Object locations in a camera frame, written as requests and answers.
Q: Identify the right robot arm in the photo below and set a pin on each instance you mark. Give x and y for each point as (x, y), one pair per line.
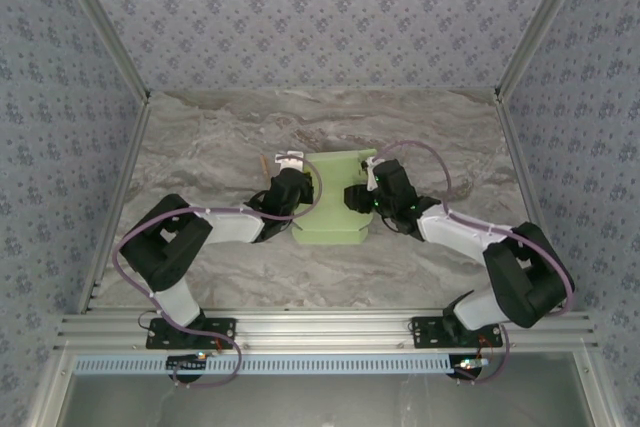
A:
(460, 232)

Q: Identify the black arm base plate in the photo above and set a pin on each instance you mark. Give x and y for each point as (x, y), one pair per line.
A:
(220, 332)
(425, 332)

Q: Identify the small electronics board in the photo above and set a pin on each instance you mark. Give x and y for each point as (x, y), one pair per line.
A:
(187, 361)
(470, 364)

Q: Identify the thin wooden stick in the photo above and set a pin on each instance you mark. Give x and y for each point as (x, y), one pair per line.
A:
(263, 166)

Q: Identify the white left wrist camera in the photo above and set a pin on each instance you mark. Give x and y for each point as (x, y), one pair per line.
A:
(290, 161)

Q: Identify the light green paper box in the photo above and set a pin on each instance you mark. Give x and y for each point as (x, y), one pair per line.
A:
(332, 197)

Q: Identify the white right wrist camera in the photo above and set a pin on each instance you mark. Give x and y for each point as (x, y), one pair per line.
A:
(371, 179)

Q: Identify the aluminium mounting rail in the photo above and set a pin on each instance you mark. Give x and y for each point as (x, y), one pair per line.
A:
(320, 327)

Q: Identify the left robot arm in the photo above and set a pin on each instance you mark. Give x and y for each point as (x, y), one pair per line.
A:
(230, 224)

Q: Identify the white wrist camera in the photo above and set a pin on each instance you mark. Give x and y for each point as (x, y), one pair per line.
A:
(371, 179)
(290, 161)

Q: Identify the grey metal panel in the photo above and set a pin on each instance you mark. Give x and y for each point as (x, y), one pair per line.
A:
(320, 402)

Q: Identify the aluminium frame post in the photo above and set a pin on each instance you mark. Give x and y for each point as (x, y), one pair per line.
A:
(537, 27)
(107, 27)

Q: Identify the aluminium table side rail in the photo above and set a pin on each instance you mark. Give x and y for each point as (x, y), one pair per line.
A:
(131, 147)
(514, 147)

